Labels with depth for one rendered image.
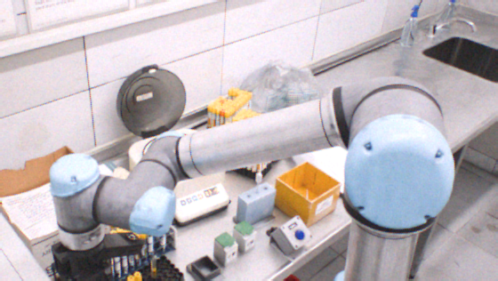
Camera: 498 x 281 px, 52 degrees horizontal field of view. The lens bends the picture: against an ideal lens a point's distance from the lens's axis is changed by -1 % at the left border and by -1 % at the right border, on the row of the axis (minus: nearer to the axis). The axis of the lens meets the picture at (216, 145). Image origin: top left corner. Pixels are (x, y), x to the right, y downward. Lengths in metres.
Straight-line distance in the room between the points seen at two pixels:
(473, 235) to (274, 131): 2.34
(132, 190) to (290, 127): 0.25
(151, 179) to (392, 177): 0.37
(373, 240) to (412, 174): 0.12
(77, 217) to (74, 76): 0.71
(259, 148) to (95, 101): 0.84
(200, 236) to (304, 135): 0.69
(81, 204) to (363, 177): 0.42
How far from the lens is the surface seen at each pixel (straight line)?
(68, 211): 0.81
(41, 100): 1.45
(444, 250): 2.86
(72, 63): 1.45
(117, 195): 0.77
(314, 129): 0.74
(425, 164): 0.58
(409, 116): 0.61
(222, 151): 0.79
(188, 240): 1.36
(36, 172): 1.47
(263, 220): 1.42
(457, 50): 2.98
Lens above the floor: 1.85
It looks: 35 degrees down
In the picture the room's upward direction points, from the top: 3 degrees clockwise
